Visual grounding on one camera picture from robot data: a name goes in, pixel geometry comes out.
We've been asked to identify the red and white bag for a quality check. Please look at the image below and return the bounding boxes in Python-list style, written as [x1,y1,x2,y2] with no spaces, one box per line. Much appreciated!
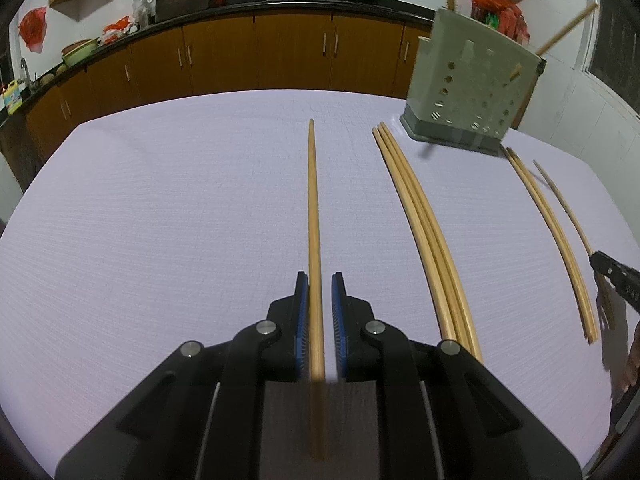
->
[101,15,137,45]

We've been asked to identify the person's right hand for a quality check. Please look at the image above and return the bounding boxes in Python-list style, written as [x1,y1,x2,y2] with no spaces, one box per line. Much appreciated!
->
[617,320,640,396]

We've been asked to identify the green basin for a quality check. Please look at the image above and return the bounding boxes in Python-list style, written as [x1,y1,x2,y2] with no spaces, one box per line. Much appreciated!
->
[60,38,100,69]

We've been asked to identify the clear plastic bag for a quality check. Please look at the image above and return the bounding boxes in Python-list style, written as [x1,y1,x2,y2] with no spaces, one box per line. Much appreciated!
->
[131,0,157,29]

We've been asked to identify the brown wooden base cabinets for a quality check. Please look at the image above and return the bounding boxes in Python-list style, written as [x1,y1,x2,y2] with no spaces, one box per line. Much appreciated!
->
[0,10,436,191]

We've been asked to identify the yellow oil bottle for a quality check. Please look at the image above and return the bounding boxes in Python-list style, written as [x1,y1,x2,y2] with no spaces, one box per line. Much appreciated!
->
[1,76,24,115]

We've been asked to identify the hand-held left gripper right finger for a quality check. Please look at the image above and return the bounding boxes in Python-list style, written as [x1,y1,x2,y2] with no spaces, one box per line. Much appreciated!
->
[331,271,583,480]

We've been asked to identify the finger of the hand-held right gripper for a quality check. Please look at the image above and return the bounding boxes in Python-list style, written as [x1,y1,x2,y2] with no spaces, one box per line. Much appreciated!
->
[589,251,640,317]

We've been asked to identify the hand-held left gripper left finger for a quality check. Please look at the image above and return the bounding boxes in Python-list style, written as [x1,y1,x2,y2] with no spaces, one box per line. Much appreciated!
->
[54,271,311,480]

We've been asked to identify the black kitchen countertop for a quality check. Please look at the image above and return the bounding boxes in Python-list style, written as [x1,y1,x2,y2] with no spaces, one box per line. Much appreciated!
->
[0,0,436,131]

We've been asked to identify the grey perforated chopstick holder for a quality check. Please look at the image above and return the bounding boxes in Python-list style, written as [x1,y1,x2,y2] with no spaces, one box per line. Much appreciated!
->
[399,7,548,157]

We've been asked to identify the dark glass window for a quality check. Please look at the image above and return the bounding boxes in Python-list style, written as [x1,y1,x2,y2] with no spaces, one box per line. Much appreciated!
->
[590,0,640,121]

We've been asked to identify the red plastic bag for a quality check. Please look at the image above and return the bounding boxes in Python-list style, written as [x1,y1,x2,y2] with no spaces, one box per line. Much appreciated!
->
[18,6,49,54]

